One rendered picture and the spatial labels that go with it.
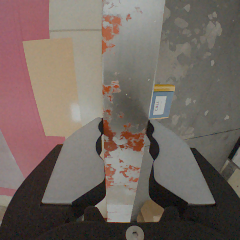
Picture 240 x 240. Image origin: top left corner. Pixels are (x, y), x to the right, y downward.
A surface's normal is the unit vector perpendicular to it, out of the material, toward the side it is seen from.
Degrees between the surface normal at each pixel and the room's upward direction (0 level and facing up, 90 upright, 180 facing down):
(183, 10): 0
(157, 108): 0
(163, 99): 0
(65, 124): 15
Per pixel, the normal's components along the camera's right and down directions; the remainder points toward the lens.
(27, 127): 0.00, 0.49
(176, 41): 0.26, 0.48
